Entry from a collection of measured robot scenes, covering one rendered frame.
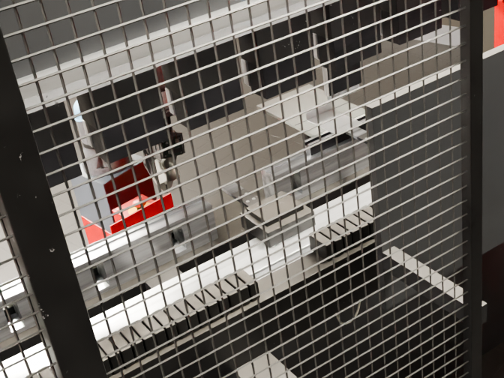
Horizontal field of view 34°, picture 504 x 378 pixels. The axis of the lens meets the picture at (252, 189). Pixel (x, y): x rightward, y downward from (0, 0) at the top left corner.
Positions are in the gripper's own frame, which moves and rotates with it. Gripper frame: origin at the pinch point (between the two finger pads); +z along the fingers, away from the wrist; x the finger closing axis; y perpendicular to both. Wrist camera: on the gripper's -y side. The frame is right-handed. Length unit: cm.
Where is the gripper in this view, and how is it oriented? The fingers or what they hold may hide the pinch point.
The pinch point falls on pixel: (164, 187)
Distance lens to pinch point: 212.6
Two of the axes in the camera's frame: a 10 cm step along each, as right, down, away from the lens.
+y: 5.8, 0.9, -8.1
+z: 1.4, 9.7, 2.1
